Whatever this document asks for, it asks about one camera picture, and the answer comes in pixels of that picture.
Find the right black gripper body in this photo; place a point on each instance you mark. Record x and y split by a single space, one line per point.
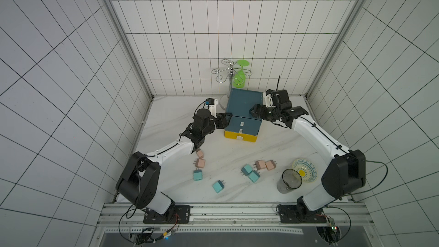
257 111

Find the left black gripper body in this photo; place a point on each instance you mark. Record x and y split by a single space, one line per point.
211 128

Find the teal yellow drawer cabinet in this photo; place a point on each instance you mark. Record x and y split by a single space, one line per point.
243 125

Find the pink plug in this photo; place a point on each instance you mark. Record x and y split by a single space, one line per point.
260 164
200 163
199 153
270 165

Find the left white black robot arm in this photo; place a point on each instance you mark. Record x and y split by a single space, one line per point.
139 180

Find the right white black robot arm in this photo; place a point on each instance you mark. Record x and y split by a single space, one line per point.
346 168

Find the green plastic goblet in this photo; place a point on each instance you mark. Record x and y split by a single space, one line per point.
241 73

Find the metal cup rack stand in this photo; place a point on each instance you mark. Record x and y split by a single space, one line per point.
224 75

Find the teal plug left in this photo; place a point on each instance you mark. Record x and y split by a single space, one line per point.
197 175

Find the teal plug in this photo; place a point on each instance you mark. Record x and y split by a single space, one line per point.
218 186
254 176
197 175
246 170

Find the teal plug center upper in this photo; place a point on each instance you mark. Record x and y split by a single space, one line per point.
246 170

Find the teal plug center lower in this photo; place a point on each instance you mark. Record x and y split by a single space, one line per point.
254 176

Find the teal plug bottom middle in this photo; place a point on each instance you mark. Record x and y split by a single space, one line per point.
218 186

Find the patterned yellow blue plate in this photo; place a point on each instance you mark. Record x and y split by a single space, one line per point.
306 170

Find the dark transparent cup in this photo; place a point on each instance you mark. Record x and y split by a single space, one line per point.
289 181

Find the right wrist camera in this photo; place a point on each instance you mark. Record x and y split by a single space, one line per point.
268 100

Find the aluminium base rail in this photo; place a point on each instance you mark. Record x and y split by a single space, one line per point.
236 225

